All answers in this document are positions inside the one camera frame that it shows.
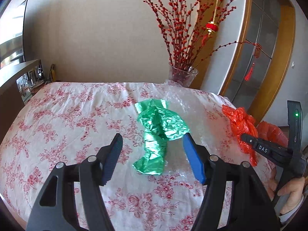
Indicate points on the red berry branches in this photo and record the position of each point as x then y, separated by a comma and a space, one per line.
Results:
183, 26

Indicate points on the red plastic bag small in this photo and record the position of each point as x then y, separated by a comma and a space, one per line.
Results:
242, 123

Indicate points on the glass vase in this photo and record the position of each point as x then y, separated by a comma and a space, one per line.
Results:
183, 78

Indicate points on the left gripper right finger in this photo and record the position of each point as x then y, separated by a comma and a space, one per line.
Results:
235, 198

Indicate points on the small red lantern ornament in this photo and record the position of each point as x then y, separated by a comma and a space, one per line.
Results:
211, 26

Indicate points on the floral white tablecloth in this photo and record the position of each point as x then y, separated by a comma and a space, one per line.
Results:
68, 122

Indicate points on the dark wooden tv cabinet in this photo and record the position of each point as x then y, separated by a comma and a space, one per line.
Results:
11, 102

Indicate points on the green plastic bag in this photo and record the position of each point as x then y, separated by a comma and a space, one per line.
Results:
161, 125

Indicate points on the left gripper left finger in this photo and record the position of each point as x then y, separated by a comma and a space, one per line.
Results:
55, 207

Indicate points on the clear bubble wrap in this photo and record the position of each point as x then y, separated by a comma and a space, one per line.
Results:
202, 111

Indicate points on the television screen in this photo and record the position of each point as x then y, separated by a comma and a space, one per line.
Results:
12, 26

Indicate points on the right hand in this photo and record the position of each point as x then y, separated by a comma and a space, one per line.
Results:
294, 188

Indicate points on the frosted glass sliding door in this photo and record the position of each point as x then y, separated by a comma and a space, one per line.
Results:
256, 54

